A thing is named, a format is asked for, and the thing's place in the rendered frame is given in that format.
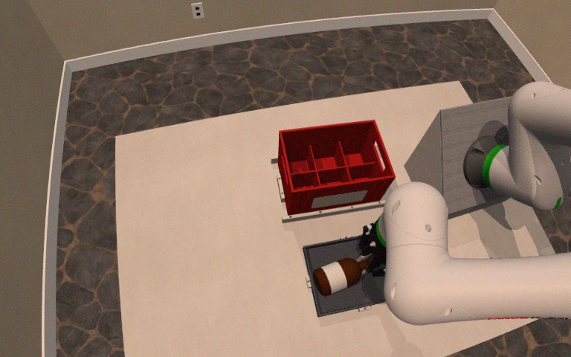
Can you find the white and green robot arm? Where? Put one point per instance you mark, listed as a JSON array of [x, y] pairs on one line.
[[424, 285]]

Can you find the brown bottle with white label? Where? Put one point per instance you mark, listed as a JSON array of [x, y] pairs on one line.
[[339, 275]]

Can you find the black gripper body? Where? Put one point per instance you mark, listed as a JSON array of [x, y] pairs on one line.
[[380, 259]]

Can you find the red divided crate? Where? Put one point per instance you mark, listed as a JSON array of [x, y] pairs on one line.
[[317, 168]]

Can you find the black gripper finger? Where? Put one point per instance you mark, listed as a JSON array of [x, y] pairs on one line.
[[364, 243], [373, 267]]

